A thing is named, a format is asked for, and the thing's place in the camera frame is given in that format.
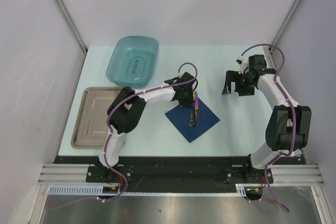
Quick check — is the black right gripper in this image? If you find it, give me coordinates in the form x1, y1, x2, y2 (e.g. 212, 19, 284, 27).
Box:
222, 70, 255, 97

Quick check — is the blue paper napkin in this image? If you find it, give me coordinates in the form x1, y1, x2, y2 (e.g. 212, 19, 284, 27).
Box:
165, 98, 220, 143

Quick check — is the iridescent spoon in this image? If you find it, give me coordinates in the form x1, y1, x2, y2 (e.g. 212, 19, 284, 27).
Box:
189, 99, 194, 127

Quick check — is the iridescent fork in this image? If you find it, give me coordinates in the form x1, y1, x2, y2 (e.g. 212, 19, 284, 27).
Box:
193, 91, 199, 126

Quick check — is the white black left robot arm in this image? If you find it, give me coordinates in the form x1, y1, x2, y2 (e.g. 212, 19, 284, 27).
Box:
97, 72, 198, 182

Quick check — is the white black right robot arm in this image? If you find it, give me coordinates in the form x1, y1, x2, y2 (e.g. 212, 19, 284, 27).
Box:
222, 55, 312, 184

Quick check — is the teal plastic tub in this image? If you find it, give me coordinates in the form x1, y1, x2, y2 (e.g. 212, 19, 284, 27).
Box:
106, 36, 159, 89

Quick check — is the metal tray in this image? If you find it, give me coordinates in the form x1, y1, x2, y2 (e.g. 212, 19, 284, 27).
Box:
71, 87, 121, 149

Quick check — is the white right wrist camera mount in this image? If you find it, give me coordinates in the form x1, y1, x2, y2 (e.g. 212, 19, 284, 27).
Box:
236, 55, 249, 74

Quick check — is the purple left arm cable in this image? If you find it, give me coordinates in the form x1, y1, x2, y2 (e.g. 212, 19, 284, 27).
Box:
52, 62, 199, 210

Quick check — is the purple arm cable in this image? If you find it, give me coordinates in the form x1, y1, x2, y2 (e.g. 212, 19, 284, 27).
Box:
52, 62, 199, 210
238, 43, 291, 214

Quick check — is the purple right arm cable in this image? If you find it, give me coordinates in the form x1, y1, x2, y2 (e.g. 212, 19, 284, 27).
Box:
238, 43, 291, 214

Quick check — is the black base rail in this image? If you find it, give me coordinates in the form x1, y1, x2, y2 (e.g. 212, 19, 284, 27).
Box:
54, 156, 304, 194

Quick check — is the right aluminium frame post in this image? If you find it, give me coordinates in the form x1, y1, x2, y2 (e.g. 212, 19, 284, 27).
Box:
271, 0, 303, 45

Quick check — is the aluminium frame post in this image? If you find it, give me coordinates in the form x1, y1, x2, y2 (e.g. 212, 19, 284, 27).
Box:
271, 0, 303, 45
39, 0, 88, 53

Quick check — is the white slotted cable duct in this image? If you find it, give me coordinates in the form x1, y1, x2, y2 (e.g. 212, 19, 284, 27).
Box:
48, 185, 106, 195

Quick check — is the left aluminium frame post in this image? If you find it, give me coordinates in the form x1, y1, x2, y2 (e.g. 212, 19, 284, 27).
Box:
39, 0, 88, 53

